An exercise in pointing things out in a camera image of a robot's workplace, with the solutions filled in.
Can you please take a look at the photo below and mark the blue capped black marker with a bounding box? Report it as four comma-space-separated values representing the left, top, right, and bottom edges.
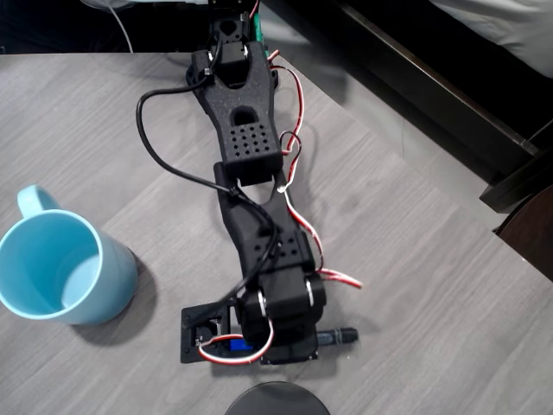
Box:
227, 327, 360, 354

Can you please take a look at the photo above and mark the light blue mug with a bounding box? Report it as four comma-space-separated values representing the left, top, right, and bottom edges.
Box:
0, 184, 139, 326

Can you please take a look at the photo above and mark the dark round stand base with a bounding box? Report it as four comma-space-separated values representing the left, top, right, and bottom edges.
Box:
224, 380, 332, 415

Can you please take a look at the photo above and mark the dark brown round furniture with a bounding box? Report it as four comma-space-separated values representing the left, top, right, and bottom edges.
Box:
492, 185, 553, 282

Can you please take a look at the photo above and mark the green circuit board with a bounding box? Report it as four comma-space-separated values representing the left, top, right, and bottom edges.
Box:
252, 12, 267, 49

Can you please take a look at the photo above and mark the white sheet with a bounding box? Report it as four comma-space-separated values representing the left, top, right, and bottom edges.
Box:
79, 0, 207, 11

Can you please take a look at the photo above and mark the white bedding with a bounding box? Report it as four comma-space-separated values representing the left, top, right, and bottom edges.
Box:
431, 0, 553, 79

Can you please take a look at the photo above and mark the red white servo cable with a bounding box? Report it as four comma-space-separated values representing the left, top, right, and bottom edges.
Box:
198, 317, 276, 365
266, 49, 306, 194
278, 185, 364, 290

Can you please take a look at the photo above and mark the small black camera module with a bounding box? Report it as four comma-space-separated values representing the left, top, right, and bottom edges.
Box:
193, 318, 222, 347

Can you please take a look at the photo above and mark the black gripper camera mount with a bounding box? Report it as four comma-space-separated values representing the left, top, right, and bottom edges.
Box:
180, 302, 245, 364

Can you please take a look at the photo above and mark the black camera cable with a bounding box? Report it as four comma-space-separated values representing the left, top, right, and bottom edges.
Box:
136, 86, 280, 303

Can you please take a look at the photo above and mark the dark wooden bed frame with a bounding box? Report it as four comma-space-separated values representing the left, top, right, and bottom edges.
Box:
276, 0, 553, 214

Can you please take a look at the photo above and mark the thin white cable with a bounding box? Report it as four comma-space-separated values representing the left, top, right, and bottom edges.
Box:
105, 0, 134, 54

